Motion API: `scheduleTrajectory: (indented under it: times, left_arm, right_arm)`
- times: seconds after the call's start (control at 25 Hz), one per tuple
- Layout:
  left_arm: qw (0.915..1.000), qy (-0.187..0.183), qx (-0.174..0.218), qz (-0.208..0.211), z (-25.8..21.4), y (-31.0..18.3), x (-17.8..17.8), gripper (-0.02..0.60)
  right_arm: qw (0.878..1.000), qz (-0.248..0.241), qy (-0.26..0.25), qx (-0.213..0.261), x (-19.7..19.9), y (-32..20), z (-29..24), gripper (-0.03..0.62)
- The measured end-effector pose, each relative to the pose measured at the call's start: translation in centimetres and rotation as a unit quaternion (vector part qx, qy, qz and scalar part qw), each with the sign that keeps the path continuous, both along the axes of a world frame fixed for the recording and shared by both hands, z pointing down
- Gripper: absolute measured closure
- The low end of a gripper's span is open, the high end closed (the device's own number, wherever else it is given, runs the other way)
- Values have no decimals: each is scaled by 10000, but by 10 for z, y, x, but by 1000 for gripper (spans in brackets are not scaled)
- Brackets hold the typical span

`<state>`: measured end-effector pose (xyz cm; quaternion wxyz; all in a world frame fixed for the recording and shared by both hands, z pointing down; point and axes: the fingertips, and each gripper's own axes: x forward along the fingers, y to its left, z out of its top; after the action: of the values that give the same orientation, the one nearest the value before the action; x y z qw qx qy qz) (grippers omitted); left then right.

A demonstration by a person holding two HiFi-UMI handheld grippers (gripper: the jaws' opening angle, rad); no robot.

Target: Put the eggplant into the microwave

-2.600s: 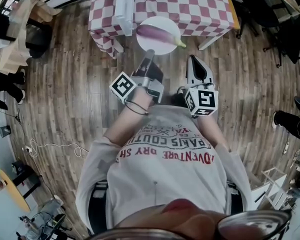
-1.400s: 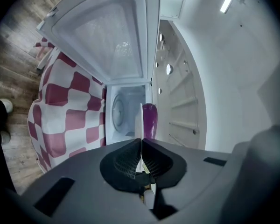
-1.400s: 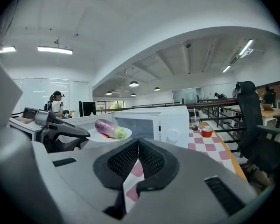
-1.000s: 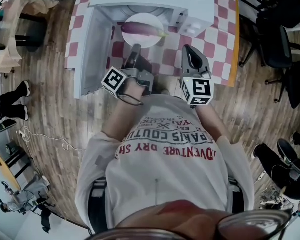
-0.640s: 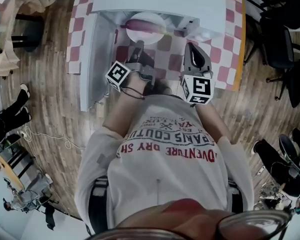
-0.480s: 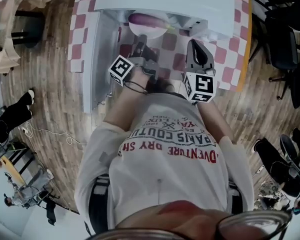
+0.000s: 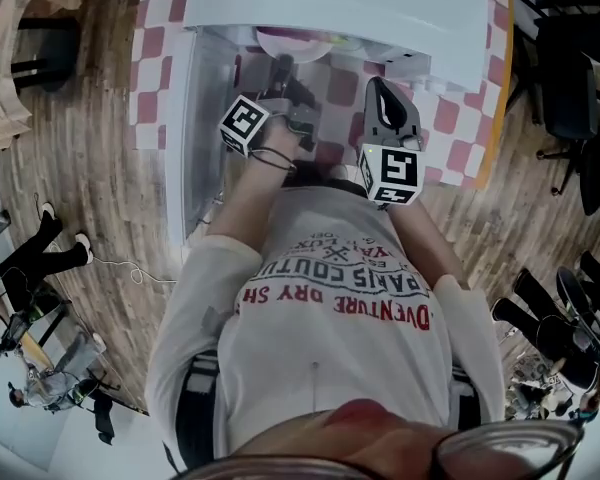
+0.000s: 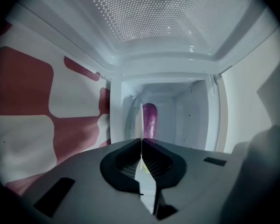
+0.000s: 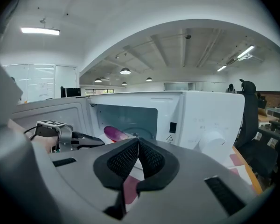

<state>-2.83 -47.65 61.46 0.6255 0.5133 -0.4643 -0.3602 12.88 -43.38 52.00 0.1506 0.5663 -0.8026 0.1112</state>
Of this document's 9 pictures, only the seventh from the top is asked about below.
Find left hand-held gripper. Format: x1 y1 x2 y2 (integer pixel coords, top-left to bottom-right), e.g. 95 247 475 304
218 53 324 158

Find red white checkered tablecloth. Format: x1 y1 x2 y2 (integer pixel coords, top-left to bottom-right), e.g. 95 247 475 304
129 0 512 190

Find person's white printed shirt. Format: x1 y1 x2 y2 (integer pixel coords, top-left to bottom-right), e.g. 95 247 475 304
144 177 506 462

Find black wrist band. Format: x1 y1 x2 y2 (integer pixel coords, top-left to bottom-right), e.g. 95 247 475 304
249 146 299 173

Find person's right forearm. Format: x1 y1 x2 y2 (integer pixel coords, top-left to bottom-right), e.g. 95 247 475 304
387 198 465 290

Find black stool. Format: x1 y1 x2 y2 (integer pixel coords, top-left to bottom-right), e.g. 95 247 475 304
8 15 82 95

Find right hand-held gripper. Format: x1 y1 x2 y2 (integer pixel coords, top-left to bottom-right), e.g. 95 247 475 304
357 76 427 206

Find person's glasses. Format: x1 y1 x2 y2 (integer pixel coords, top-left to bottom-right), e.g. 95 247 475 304
169 417 587 480

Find white floor cable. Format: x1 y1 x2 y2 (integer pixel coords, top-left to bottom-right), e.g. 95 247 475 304
87 256 181 286

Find white round plate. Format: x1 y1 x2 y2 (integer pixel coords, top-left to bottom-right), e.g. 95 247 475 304
256 26 334 65

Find person's left forearm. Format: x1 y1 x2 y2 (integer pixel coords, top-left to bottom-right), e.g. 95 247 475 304
202 117 302 289

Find beige cloth covered table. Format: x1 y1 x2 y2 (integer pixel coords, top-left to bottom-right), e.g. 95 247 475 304
0 0 105 155

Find person's face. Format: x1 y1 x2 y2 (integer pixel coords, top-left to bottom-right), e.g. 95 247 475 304
229 397 481 480

